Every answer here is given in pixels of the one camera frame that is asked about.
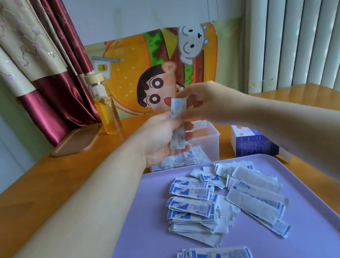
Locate person's left hand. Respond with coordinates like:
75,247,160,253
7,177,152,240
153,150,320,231
132,109,198,169

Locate person's right hand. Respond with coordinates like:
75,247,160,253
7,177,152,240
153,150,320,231
173,76,257,132

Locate person's left forearm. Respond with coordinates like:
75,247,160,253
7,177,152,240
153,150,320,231
0,133,158,258

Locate person's right forearm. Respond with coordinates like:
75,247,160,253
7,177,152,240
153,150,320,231
245,85,340,213

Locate clear plastic container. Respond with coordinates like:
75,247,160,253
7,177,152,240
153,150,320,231
146,118,224,173

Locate bunch of bandage packets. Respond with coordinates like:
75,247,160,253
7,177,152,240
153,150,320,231
150,144,211,172

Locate cartoon burger cloth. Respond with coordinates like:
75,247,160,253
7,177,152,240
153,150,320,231
82,16,253,123

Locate blue white cardboard box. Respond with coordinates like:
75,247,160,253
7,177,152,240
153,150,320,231
229,119,295,168

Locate glass bottle with yellow liquid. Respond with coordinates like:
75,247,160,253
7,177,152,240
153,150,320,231
84,71,124,138

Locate pile of bandage packets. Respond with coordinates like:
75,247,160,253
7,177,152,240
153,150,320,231
161,155,294,253

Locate brown plastic lid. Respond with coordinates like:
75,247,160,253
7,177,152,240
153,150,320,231
48,122,106,159

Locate white vertical blinds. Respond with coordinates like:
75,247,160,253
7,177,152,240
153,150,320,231
235,0,340,108

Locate purple plastic tray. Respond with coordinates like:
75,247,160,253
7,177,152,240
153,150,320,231
91,145,340,258

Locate beige and maroon curtain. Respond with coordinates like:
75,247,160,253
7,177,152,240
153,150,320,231
0,0,104,154

